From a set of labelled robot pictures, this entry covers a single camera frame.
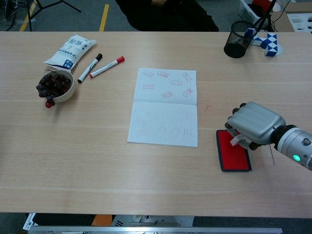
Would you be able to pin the clear plastic ink pad lid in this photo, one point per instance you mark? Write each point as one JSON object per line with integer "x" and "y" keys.
{"x": 272, "y": 156}

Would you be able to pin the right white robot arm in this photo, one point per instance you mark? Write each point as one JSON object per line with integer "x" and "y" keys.
{"x": 295, "y": 143}

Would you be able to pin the orange object under table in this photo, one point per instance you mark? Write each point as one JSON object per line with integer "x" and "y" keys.
{"x": 101, "y": 220}

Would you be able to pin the black tripod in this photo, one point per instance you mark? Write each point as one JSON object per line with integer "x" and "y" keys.
{"x": 29, "y": 17}

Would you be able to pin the red cap whiteboard marker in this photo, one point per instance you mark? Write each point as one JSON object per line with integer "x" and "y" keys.
{"x": 107, "y": 66}

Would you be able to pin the red ink pad black case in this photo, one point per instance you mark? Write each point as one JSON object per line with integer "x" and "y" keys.
{"x": 231, "y": 158}

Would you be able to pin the red box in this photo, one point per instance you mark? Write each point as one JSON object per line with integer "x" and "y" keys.
{"x": 262, "y": 3}

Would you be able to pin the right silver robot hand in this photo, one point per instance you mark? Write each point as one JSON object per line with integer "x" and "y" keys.
{"x": 256, "y": 122}

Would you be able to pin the brown cardboard box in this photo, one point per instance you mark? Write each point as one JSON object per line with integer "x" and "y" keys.
{"x": 282, "y": 22}

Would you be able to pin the white and red stamp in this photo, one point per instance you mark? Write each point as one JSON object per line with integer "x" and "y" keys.
{"x": 236, "y": 141}

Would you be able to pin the aluminium rail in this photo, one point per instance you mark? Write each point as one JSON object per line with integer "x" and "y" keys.
{"x": 146, "y": 231}

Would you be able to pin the white foam tray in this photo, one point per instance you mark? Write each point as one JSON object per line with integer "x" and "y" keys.
{"x": 302, "y": 23}

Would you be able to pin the black cap whiteboard marker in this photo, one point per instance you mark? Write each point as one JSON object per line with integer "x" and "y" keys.
{"x": 89, "y": 69}

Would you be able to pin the white salt bag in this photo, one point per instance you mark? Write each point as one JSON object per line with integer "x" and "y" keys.
{"x": 70, "y": 51}

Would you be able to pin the black mesh pen holder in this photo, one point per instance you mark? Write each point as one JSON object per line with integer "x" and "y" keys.
{"x": 235, "y": 47}

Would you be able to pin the person in black clothing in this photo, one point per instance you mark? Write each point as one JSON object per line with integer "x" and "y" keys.
{"x": 170, "y": 17}

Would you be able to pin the blue white snake cube toy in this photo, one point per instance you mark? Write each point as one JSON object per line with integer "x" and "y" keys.
{"x": 271, "y": 46}

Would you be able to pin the black camera stand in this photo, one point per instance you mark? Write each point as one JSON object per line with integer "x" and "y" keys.
{"x": 264, "y": 17}

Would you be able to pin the white plastic basket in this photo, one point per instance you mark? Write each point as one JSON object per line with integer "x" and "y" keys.
{"x": 247, "y": 14}

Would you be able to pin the small red grape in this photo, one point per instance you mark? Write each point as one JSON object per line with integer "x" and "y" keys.
{"x": 48, "y": 104}

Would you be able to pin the white machine base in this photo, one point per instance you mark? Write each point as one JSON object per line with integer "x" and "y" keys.
{"x": 146, "y": 220}

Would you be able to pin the white printed paper sheet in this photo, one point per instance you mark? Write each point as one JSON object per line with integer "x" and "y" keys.
{"x": 29, "y": 221}

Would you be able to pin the dark grape bunch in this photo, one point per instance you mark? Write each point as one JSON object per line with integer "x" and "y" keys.
{"x": 52, "y": 84}

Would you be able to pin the beige bowl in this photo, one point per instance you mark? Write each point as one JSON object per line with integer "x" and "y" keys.
{"x": 67, "y": 96}

